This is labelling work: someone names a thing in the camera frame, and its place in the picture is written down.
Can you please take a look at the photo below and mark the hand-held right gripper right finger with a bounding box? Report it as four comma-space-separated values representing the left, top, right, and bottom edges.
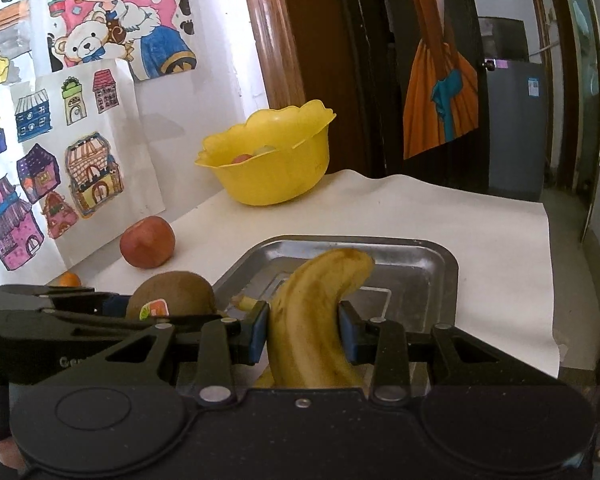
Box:
336, 300, 501, 406

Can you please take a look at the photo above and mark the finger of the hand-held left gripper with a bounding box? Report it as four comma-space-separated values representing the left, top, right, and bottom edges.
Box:
0, 284, 131, 317
45, 311, 242, 334

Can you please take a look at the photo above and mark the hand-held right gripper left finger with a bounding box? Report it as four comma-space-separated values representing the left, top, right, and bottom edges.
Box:
105, 302, 273, 406

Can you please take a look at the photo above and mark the brown kiwi with sticker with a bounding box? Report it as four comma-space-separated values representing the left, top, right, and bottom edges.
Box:
125, 270, 217, 321

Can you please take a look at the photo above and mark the brown speckled yellow banana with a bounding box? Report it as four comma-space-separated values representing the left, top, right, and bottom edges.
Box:
267, 247, 376, 390

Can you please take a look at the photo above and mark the metal tray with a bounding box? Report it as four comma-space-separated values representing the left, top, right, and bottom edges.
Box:
177, 235, 460, 396

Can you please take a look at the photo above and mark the person's left hand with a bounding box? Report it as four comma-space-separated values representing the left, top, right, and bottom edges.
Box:
0, 395, 28, 473

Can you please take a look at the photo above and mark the red apple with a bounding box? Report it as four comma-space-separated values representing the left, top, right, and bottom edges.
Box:
119, 215, 176, 271

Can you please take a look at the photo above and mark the colourful houses drawing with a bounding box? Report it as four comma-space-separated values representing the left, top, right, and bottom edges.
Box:
0, 57, 166, 286

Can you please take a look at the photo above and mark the white paper table cover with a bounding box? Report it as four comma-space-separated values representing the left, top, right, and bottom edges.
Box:
65, 169, 562, 380

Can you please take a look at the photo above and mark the yellow scalloped plastic bowl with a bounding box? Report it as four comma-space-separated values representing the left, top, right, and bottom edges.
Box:
195, 99, 337, 207

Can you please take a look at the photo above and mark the orange dress poster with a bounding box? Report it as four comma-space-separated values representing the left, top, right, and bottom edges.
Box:
402, 0, 481, 161

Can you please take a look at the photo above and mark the grey refrigerator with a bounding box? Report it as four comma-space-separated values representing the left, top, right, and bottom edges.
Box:
477, 17, 549, 202

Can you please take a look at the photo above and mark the dark door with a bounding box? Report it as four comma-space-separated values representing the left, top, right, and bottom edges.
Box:
330, 0, 492, 195

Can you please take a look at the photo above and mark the girl with bear drawing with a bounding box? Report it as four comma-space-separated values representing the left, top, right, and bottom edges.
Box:
46, 0, 202, 82

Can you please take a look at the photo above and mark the glass door panel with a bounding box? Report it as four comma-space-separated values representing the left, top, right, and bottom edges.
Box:
525, 0, 600, 243

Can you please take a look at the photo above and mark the wooden door frame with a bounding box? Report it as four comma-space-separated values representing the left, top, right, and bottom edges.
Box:
239, 0, 368, 173

